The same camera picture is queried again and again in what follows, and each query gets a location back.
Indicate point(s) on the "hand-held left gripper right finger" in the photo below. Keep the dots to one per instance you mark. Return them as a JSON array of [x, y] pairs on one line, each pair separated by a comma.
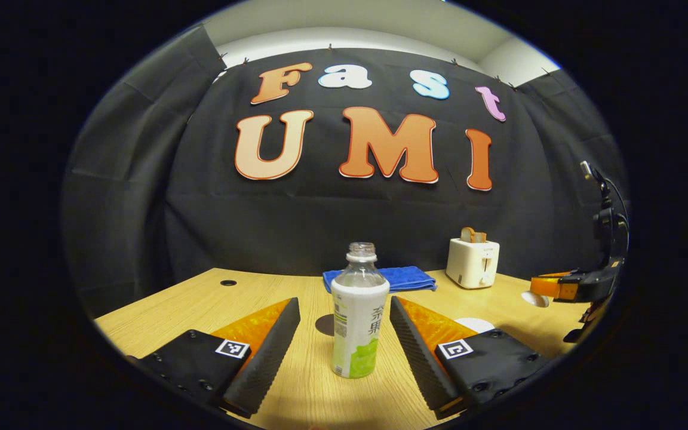
[[418, 364]]

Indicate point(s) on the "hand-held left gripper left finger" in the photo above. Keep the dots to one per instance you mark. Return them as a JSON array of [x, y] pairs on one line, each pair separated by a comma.
[[266, 364]]

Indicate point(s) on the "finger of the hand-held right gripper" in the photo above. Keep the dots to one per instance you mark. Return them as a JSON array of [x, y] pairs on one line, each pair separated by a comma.
[[556, 288]]

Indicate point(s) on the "white teacup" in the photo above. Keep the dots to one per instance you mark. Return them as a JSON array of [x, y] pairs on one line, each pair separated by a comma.
[[475, 325]]

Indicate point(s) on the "dark round coaster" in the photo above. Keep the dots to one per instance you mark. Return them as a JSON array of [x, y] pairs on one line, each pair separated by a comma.
[[323, 325]]

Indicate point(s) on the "clear water bottle green label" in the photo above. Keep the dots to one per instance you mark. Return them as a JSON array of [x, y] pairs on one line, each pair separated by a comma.
[[359, 316]]

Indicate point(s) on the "blue folded towel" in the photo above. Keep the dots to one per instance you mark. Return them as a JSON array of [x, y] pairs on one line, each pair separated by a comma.
[[407, 278]]

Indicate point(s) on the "toasted bread slice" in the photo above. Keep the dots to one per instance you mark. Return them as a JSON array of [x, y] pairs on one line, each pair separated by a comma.
[[467, 235], [481, 238]]

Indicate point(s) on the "white toaster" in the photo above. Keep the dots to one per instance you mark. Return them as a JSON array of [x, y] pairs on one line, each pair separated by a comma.
[[469, 263]]

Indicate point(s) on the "black backdrop cloth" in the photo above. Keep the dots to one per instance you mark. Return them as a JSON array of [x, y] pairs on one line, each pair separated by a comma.
[[320, 221]]

